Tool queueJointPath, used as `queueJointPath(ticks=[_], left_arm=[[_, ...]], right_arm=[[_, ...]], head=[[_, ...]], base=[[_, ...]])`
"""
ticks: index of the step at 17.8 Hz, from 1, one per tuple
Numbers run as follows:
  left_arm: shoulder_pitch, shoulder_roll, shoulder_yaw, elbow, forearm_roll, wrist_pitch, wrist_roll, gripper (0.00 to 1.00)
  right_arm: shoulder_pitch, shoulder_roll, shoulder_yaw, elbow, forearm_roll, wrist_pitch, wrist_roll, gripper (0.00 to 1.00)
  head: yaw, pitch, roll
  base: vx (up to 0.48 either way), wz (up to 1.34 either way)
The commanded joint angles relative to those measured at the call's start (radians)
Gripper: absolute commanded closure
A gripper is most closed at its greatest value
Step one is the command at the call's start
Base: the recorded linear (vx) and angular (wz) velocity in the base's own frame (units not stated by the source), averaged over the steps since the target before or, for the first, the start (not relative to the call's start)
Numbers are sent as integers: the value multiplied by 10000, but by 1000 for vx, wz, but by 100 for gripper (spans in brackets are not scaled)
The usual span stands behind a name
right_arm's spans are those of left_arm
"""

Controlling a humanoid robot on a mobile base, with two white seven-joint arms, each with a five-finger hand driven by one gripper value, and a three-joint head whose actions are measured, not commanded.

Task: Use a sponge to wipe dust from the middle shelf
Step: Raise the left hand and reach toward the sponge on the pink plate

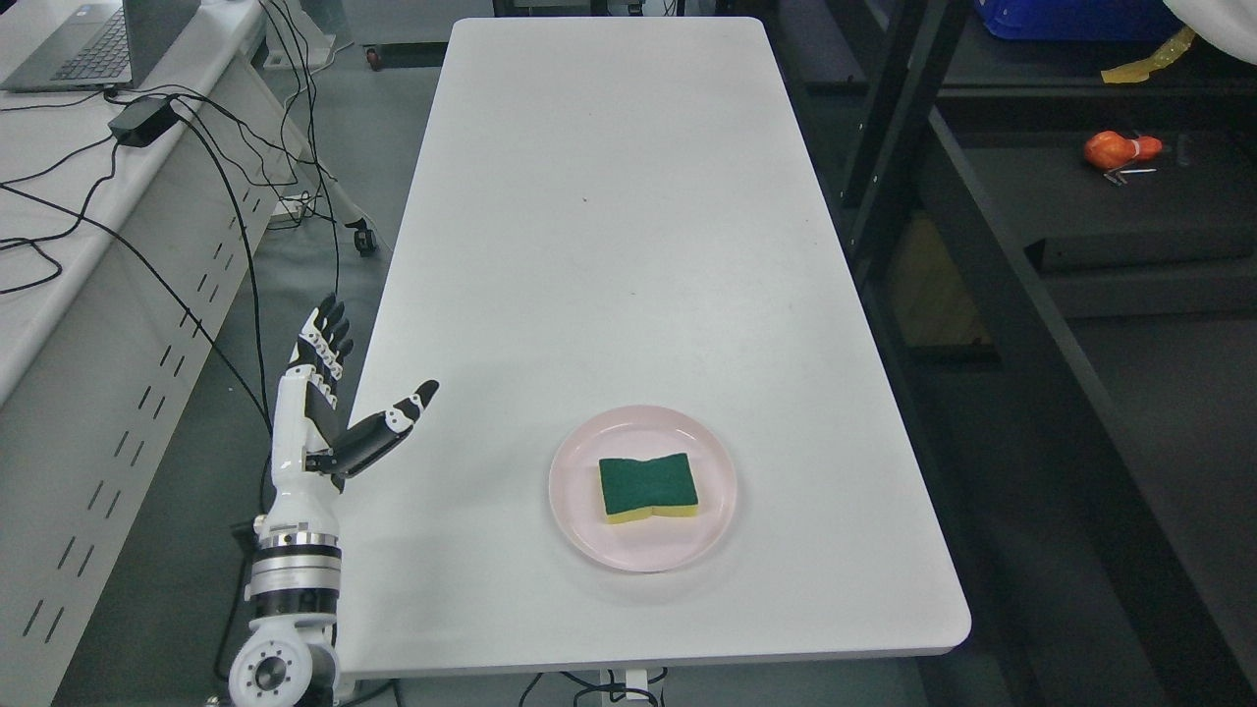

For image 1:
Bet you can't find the green yellow sponge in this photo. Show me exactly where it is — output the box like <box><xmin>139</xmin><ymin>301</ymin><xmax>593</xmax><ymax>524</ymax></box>
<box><xmin>598</xmin><ymin>453</ymin><xmax>699</xmax><ymax>525</ymax></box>

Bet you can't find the grey laptop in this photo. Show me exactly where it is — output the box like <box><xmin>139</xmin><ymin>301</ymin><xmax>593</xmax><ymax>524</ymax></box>
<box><xmin>3</xmin><ymin>1</ymin><xmax>201</xmax><ymax>92</ymax></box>

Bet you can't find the black power adapter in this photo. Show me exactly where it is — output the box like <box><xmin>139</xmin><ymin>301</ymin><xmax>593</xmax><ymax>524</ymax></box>
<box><xmin>107</xmin><ymin>96</ymin><xmax>180</xmax><ymax>148</ymax></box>

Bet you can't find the pink plate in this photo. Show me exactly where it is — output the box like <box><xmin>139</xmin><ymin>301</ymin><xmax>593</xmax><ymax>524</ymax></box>
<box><xmin>548</xmin><ymin>406</ymin><xmax>739</xmax><ymax>572</ymax></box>

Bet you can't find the white table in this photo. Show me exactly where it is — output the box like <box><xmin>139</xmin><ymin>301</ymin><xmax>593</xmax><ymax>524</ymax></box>
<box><xmin>338</xmin><ymin>18</ymin><xmax>970</xmax><ymax>681</ymax></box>

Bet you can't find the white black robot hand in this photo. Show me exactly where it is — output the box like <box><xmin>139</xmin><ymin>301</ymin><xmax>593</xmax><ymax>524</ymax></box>
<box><xmin>254</xmin><ymin>294</ymin><xmax>439</xmax><ymax>547</ymax></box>

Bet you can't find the orange plastic bag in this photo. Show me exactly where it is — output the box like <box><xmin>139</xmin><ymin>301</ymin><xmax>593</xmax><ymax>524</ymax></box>
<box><xmin>1082</xmin><ymin>131</ymin><xmax>1164</xmax><ymax>171</ymax></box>

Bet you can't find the yellow tape strip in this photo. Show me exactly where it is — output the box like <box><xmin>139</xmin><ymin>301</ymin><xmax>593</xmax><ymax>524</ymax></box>
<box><xmin>1100</xmin><ymin>26</ymin><xmax>1197</xmax><ymax>86</ymax></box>

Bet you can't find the blue plastic bin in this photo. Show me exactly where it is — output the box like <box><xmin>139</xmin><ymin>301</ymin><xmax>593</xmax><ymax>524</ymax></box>
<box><xmin>970</xmin><ymin>1</ymin><xmax>1182</xmax><ymax>43</ymax></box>

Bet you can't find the black cable on desk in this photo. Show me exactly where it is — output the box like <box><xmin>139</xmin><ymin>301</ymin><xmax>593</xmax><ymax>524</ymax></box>
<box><xmin>0</xmin><ymin>83</ymin><xmax>344</xmax><ymax>433</ymax></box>

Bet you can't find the white robot forearm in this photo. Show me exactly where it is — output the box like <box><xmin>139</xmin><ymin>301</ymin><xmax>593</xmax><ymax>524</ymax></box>
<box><xmin>228</xmin><ymin>530</ymin><xmax>343</xmax><ymax>706</ymax></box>

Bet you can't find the white side desk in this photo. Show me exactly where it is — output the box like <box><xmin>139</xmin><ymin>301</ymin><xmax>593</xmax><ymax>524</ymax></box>
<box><xmin>1</xmin><ymin>1</ymin><xmax>287</xmax><ymax>706</ymax></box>

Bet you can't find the black metal shelf rack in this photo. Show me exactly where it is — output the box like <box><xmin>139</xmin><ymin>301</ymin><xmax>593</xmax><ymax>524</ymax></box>
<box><xmin>759</xmin><ymin>1</ymin><xmax>1254</xmax><ymax>706</ymax></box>

